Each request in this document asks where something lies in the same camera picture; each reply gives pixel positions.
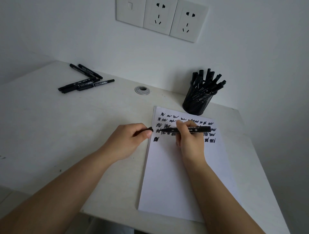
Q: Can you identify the person's right hand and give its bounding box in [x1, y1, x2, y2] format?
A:
[175, 120, 209, 170]

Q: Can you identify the white wall socket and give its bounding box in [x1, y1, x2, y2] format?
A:
[143, 0, 179, 36]
[169, 0, 209, 43]

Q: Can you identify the person's left hand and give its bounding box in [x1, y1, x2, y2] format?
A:
[103, 123, 154, 162]

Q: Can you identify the person's right forearm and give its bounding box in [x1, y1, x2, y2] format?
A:
[186, 161, 266, 234]

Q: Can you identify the person's left forearm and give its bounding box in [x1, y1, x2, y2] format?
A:
[0, 147, 117, 234]

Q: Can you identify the bunch of black markers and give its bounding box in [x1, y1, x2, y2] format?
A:
[190, 69, 227, 97]

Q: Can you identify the white paper pad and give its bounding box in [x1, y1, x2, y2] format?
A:
[137, 106, 242, 223]

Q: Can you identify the black marker cap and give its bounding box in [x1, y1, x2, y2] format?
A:
[134, 127, 154, 137]

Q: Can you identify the black capped marker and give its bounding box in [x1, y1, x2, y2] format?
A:
[78, 64, 103, 80]
[70, 64, 97, 79]
[61, 81, 97, 94]
[58, 78, 101, 91]
[77, 79, 115, 91]

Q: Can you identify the black marker pen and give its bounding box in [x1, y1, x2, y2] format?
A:
[159, 126, 212, 135]

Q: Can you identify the silver cable grommet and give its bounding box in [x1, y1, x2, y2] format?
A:
[134, 85, 151, 96]

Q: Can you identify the white wall switch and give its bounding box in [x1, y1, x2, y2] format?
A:
[116, 0, 147, 27]

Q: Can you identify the black mesh pen holder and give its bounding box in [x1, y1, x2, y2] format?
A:
[182, 81, 218, 116]

